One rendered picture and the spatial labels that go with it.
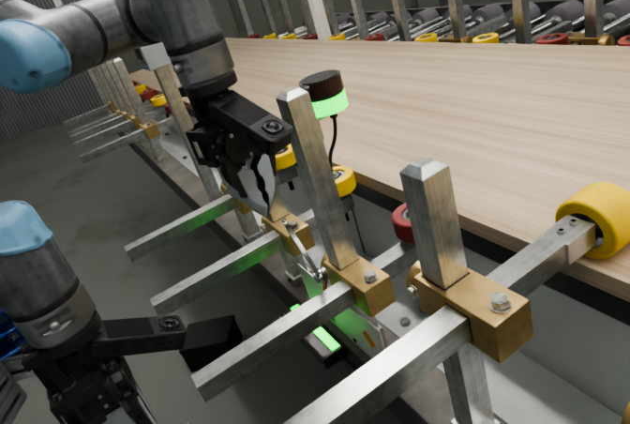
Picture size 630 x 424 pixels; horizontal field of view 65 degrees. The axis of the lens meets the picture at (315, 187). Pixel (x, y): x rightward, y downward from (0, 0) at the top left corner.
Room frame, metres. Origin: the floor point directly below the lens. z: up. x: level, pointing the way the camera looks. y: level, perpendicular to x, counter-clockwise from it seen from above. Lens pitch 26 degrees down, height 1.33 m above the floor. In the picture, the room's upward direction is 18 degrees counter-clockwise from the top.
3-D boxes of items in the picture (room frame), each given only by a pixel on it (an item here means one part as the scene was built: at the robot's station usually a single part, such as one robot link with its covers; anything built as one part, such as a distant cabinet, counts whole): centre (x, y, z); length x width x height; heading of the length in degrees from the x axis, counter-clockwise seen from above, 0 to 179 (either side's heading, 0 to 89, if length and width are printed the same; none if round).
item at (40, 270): (0.47, 0.32, 1.12); 0.09 x 0.08 x 0.11; 115
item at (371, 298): (0.64, -0.02, 0.84); 0.13 x 0.06 x 0.05; 23
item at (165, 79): (1.36, 0.29, 0.92); 0.05 x 0.04 x 0.45; 23
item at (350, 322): (0.68, 0.03, 0.75); 0.26 x 0.01 x 0.10; 23
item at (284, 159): (1.13, 0.06, 0.85); 0.08 x 0.08 x 0.11
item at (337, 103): (0.68, -0.05, 1.12); 0.06 x 0.06 x 0.02
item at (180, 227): (1.05, 0.24, 0.84); 0.43 x 0.03 x 0.04; 113
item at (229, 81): (0.67, 0.10, 1.15); 0.09 x 0.08 x 0.12; 43
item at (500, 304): (0.36, -0.14, 0.98); 0.02 x 0.02 x 0.01
